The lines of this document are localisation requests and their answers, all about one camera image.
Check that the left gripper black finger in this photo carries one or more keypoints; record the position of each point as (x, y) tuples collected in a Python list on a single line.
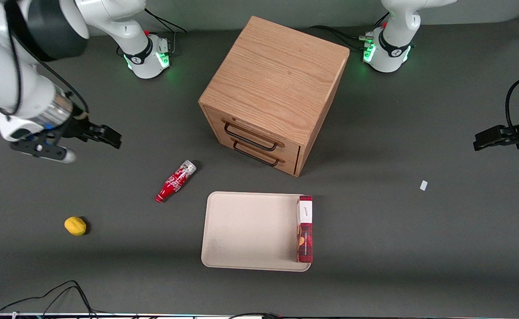
[(489, 138), (516, 137)]

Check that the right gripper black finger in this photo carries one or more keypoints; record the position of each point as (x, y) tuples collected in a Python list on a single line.
[(111, 137), (92, 130)]

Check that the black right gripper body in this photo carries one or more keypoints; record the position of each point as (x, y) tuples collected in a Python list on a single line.
[(76, 127)]

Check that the red coke bottle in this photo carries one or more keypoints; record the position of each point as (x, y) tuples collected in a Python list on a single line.
[(173, 182)]

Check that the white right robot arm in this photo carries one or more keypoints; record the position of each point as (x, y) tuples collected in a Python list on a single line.
[(2, 66)]

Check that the beige plastic tray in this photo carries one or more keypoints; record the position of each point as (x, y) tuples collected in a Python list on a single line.
[(246, 230)]

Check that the small white tape marker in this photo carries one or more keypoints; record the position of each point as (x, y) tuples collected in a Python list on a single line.
[(423, 185)]

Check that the yellow lemon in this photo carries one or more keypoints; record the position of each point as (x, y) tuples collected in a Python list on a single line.
[(75, 226)]

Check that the wooden two-drawer cabinet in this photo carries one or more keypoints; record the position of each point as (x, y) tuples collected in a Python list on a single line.
[(277, 75)]

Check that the red cookie box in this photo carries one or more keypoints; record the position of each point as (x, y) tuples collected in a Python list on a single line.
[(304, 239)]

